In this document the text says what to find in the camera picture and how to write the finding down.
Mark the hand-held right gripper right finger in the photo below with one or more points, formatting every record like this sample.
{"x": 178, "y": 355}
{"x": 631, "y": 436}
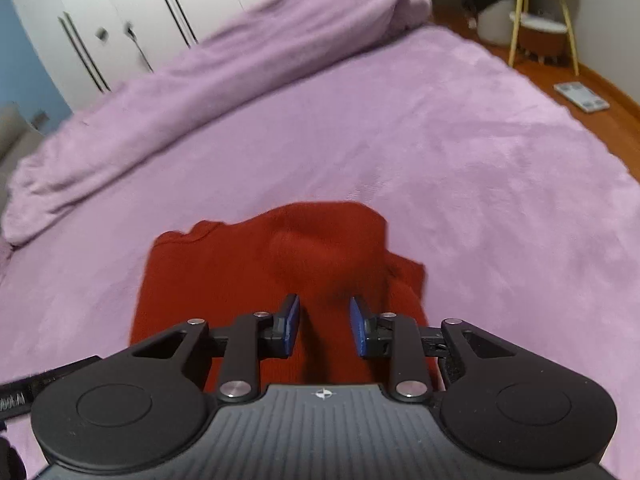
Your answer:
{"x": 357, "y": 321}

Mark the red knit sweater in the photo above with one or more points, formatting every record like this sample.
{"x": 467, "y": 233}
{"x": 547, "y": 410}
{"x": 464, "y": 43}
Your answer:
{"x": 250, "y": 270}

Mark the brown stool with white top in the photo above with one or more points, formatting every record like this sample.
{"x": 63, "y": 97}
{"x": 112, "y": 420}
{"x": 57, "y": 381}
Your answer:
{"x": 542, "y": 40}

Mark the grey padded headboard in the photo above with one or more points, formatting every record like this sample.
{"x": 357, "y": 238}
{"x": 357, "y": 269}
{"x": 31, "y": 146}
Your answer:
{"x": 12, "y": 135}

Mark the grey wall socket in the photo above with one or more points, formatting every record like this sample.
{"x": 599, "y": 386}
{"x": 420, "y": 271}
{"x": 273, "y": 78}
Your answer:
{"x": 39, "y": 119}

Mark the yellow-legged side table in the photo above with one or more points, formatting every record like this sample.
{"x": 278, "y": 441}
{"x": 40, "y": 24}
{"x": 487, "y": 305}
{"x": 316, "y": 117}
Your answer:
{"x": 520, "y": 5}

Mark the white round bin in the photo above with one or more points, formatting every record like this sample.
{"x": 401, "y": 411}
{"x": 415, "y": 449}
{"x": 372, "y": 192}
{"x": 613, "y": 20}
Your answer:
{"x": 495, "y": 22}

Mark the purple rolled duvet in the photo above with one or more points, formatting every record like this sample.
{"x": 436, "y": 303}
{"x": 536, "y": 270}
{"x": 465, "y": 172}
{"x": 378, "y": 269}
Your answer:
{"x": 210, "y": 90}

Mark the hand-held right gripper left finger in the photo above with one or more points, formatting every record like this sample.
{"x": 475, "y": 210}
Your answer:
{"x": 291, "y": 320}

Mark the white wardrobe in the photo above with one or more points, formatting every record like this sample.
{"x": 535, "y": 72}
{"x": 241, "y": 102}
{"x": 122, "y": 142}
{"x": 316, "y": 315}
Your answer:
{"x": 110, "y": 15}

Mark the purple fleece bed blanket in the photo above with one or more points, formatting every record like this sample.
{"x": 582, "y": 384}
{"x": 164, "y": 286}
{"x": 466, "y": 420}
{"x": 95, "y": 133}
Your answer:
{"x": 475, "y": 185}

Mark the grey bathroom scale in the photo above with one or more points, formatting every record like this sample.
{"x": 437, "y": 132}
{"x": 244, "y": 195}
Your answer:
{"x": 582, "y": 96}

